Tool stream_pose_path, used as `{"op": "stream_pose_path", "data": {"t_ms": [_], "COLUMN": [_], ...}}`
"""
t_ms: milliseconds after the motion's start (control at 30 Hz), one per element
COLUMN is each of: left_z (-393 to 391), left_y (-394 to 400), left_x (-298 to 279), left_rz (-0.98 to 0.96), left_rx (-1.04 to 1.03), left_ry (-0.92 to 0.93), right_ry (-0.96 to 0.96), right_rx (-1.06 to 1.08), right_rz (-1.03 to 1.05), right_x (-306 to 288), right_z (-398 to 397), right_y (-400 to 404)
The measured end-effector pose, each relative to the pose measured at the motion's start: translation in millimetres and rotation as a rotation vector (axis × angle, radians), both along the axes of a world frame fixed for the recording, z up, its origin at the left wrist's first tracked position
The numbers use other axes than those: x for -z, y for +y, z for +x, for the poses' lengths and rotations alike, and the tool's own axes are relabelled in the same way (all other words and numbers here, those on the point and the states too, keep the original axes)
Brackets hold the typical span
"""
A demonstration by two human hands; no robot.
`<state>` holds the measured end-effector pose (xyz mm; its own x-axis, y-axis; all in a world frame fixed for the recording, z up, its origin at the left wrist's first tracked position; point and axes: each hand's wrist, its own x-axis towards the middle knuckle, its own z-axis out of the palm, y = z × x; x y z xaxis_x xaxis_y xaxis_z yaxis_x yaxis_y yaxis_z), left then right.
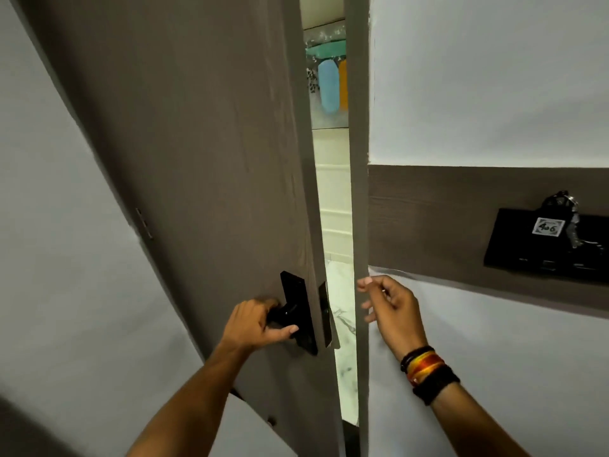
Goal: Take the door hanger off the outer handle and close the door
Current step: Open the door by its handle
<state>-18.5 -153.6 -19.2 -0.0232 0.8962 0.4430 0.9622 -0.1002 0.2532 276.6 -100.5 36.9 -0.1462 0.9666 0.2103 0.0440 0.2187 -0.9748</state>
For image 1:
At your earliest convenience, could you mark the thin black thread wristband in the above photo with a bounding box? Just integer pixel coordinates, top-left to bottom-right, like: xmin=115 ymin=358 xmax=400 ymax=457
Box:
xmin=400 ymin=345 xmax=435 ymax=373

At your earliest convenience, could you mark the black inner handle plate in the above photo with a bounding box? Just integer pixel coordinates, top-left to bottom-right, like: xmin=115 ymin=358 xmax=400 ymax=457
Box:
xmin=318 ymin=281 xmax=334 ymax=349

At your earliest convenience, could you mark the black door handle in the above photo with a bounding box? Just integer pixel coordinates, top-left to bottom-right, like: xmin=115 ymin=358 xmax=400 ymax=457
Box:
xmin=265 ymin=302 xmax=301 ymax=330

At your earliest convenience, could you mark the thick black thread wristband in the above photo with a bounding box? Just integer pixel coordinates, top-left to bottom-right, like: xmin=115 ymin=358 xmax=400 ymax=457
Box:
xmin=412 ymin=365 xmax=461 ymax=406

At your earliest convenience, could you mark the colourful abstract wall painting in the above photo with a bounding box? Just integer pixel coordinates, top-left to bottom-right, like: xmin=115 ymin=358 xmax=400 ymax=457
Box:
xmin=304 ymin=23 xmax=348 ymax=131

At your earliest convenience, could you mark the person's left hand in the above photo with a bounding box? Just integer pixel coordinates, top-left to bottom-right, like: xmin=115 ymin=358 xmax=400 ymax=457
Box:
xmin=220 ymin=297 xmax=300 ymax=354

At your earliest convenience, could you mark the person's right hand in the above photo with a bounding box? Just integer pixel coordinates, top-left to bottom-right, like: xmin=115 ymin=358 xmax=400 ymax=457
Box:
xmin=356 ymin=275 xmax=429 ymax=362

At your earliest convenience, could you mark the key bunch with white tag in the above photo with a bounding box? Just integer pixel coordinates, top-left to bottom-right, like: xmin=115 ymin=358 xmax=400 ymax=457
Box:
xmin=532 ymin=189 xmax=584 ymax=251

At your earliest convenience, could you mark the brown wooden wall panel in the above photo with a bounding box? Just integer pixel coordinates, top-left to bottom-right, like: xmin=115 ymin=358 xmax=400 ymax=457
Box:
xmin=367 ymin=164 xmax=609 ymax=320

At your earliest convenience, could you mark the black handle backplate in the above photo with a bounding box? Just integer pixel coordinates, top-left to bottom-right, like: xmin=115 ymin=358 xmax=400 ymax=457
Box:
xmin=279 ymin=270 xmax=319 ymax=357

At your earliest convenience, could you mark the orange yellow red thread wristband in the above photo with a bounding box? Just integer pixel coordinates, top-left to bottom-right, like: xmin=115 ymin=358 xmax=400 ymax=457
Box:
xmin=406 ymin=352 xmax=446 ymax=387

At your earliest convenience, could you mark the person's right forearm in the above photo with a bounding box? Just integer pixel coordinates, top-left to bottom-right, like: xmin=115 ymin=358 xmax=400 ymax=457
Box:
xmin=429 ymin=382 xmax=532 ymax=457

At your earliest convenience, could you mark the brown wooden door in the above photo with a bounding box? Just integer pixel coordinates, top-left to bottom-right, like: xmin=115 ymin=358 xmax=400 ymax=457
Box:
xmin=9 ymin=0 xmax=348 ymax=457

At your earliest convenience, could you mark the person's left forearm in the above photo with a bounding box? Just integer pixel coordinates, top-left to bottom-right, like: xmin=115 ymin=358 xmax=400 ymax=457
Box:
xmin=126 ymin=339 xmax=255 ymax=457

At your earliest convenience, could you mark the grey-brown door frame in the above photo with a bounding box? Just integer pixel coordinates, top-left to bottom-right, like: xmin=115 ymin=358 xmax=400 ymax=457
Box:
xmin=343 ymin=0 xmax=371 ymax=457

